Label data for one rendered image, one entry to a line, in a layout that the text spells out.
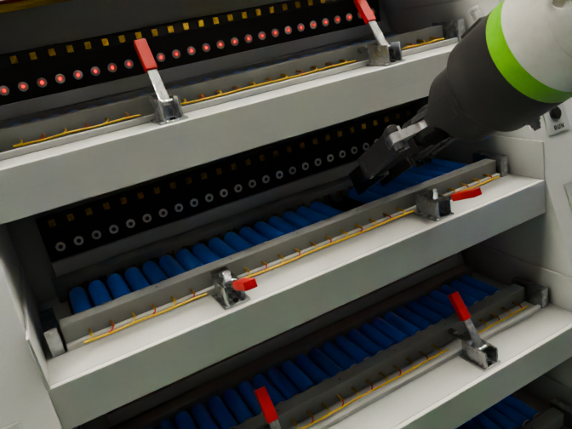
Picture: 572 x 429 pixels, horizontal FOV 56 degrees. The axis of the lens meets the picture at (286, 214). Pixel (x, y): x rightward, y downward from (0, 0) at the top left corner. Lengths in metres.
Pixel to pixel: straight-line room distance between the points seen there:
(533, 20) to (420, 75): 0.26
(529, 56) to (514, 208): 0.33
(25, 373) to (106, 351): 0.07
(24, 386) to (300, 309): 0.26
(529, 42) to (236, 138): 0.28
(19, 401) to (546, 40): 0.48
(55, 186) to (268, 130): 0.21
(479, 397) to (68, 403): 0.45
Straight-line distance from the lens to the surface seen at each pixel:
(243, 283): 0.47
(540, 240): 0.79
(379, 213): 0.65
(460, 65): 0.47
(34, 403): 0.51
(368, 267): 0.59
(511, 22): 0.43
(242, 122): 0.54
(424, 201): 0.65
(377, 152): 0.56
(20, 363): 0.51
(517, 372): 0.73
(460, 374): 0.69
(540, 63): 0.43
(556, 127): 0.78
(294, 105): 0.57
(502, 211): 0.70
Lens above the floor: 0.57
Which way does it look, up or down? 3 degrees down
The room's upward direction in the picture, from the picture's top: 19 degrees counter-clockwise
